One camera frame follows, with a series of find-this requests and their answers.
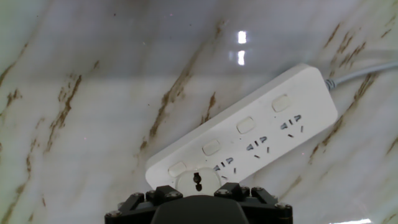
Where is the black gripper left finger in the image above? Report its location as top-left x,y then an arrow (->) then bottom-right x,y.
104,185 -> 184,224

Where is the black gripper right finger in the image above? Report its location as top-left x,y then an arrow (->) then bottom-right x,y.
214,182 -> 294,224

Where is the white plug adapter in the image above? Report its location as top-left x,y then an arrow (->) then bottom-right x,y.
174,167 -> 222,197

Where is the white four-socket power strip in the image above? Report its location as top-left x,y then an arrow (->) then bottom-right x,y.
144,63 -> 339,190

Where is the glossy marble pattern mat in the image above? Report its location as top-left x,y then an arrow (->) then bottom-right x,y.
0,0 -> 398,224

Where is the grey power strip cable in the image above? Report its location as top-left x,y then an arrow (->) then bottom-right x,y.
325,60 -> 398,91

